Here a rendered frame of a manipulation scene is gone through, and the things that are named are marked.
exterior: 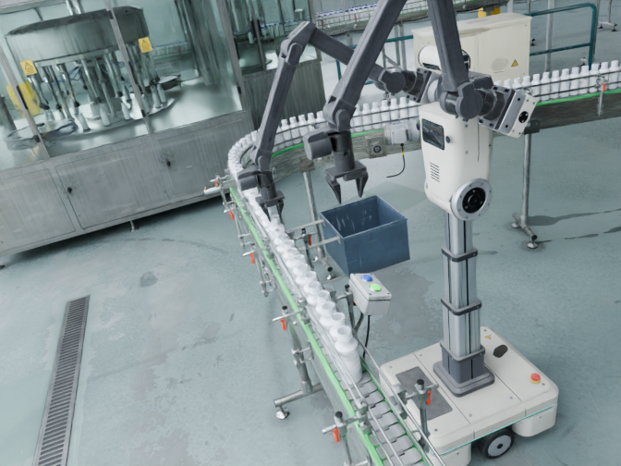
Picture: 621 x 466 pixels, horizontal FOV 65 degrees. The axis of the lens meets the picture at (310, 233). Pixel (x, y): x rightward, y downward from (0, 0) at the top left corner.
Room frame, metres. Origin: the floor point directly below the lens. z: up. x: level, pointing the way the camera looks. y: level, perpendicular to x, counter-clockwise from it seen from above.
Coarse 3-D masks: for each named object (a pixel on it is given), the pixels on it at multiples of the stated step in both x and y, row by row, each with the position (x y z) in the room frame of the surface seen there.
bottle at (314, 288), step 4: (312, 284) 1.24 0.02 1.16; (316, 284) 1.24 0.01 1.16; (312, 288) 1.21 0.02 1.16; (316, 288) 1.21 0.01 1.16; (320, 288) 1.22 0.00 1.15; (312, 292) 1.21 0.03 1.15; (316, 292) 1.21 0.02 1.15; (308, 296) 1.23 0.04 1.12; (312, 296) 1.21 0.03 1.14; (316, 296) 1.21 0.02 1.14; (308, 300) 1.21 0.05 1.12; (312, 300) 1.20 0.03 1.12; (316, 300) 1.20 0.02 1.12; (312, 304) 1.20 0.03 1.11; (316, 304) 1.20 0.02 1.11; (312, 308) 1.20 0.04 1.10; (312, 316) 1.21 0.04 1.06; (316, 316) 1.20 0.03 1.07; (312, 320) 1.21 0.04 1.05; (316, 324) 1.20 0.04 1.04; (320, 332) 1.20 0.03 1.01
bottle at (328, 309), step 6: (324, 306) 1.12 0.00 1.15; (330, 306) 1.12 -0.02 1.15; (324, 312) 1.10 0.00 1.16; (330, 312) 1.09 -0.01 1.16; (324, 318) 1.10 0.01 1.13; (330, 318) 1.09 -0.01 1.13; (324, 324) 1.09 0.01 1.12; (330, 324) 1.08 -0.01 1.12; (324, 330) 1.09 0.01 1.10; (324, 336) 1.09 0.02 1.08; (330, 336) 1.08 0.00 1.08; (324, 342) 1.10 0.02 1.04; (330, 348) 1.08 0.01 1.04
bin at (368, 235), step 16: (336, 208) 2.17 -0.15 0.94; (352, 208) 2.19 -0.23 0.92; (368, 208) 2.21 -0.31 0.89; (384, 208) 2.14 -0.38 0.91; (336, 224) 2.17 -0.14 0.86; (352, 224) 2.19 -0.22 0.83; (368, 224) 2.21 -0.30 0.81; (384, 224) 2.16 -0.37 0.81; (400, 224) 1.92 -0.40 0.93; (336, 240) 1.95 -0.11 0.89; (352, 240) 1.86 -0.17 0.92; (368, 240) 1.88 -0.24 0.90; (384, 240) 1.90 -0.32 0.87; (400, 240) 1.92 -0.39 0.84; (336, 256) 1.99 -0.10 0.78; (352, 256) 1.86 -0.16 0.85; (368, 256) 1.88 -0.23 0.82; (384, 256) 1.90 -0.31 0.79; (400, 256) 1.92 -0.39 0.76; (352, 272) 1.86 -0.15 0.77; (368, 272) 1.88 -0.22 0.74
